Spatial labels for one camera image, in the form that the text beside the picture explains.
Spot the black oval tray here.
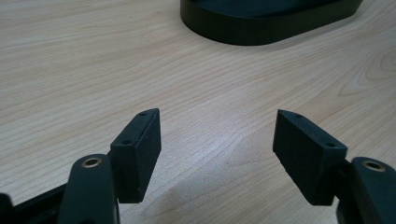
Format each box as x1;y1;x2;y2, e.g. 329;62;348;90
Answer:
179;0;364;47

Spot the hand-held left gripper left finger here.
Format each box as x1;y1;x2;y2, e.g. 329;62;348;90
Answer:
109;107;163;204

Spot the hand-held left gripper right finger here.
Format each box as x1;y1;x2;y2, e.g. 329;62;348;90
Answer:
272;108;348;207

